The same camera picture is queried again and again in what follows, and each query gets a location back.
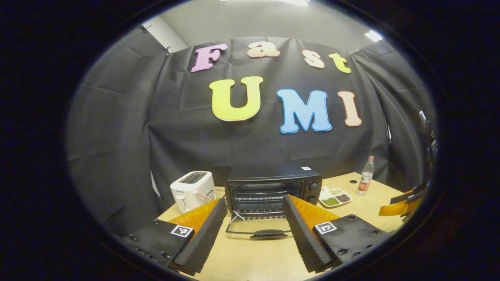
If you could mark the white toaster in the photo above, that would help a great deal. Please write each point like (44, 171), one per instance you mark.
(191, 191)

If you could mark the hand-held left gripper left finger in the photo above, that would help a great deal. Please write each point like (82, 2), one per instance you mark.
(205, 238)

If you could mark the black electric oven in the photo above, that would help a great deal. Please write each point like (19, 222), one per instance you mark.
(269, 183)

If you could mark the pink straw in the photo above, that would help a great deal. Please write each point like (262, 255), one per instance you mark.
(205, 196)

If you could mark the black backdrop cloth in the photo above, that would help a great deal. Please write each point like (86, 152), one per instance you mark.
(234, 148)

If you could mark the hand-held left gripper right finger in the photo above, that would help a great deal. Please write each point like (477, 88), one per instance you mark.
(306, 238)

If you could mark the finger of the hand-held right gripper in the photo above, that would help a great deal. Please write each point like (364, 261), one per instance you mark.
(398, 208)
(410, 193)

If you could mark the black tripod stand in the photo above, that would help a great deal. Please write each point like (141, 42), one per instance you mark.
(429, 140)

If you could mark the white sectioned dish with beans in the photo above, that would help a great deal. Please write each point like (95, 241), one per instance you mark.
(335, 197)

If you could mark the clear bottle with red label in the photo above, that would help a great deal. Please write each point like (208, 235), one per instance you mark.
(365, 179)

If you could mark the small ceiling light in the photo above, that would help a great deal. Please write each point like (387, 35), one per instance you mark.
(374, 36)

